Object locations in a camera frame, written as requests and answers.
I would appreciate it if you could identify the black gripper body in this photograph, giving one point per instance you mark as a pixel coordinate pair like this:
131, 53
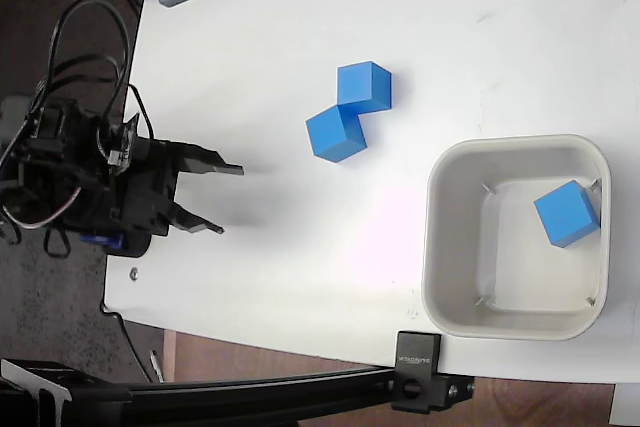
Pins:
140, 182

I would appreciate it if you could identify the blue cube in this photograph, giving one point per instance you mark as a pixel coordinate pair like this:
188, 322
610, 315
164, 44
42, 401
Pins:
566, 214
332, 134
361, 84

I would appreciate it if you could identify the black six-joint robot arm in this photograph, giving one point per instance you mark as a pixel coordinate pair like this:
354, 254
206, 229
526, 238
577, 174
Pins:
55, 182

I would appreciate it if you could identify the white square plastic bin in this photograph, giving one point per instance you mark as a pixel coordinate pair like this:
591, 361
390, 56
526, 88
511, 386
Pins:
452, 247

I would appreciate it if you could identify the small metal nut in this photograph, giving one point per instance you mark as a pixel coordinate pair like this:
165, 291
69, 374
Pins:
134, 273

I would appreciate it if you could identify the black table clamp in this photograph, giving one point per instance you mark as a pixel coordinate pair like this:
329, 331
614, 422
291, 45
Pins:
417, 372

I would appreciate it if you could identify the white table leg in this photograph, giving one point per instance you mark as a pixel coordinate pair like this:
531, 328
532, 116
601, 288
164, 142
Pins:
625, 407

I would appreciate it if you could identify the black camera circuit board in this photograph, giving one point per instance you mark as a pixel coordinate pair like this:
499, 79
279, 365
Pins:
122, 147

